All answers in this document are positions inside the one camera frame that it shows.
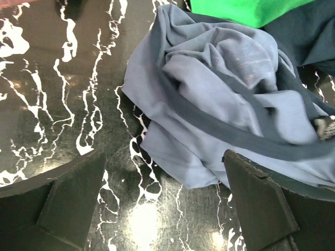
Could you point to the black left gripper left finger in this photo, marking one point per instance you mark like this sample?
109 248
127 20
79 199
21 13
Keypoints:
53 210

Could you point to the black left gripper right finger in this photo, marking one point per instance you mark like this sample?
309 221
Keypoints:
276 212

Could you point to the grey-blue tank top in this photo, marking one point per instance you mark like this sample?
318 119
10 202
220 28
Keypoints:
209 85

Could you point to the navy maroon-trimmed tank top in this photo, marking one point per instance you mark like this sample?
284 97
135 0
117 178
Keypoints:
307 34

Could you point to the green tank top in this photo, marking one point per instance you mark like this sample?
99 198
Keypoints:
253 13

